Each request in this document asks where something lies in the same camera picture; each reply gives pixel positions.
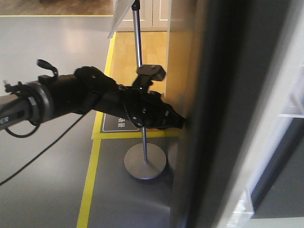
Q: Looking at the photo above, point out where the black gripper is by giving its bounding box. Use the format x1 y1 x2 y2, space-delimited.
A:
118 85 185 130

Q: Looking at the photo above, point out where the dark floor label sign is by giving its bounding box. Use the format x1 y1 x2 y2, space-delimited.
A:
101 114 140 133

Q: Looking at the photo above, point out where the yellow floor tape line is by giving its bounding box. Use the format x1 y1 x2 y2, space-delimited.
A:
0 16 172 228

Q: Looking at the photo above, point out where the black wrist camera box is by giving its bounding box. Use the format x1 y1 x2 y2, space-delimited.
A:
132 65 166 91

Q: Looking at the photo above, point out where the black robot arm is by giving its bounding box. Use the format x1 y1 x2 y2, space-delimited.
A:
0 59 185 130

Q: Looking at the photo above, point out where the dark grey fridge body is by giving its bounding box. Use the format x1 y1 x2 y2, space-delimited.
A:
216 0 304 228

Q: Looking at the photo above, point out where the fridge door with white liner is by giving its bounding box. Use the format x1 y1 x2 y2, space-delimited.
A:
169 0 292 228

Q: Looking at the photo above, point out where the silver sign stand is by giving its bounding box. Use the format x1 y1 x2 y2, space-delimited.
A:
107 0 167 180

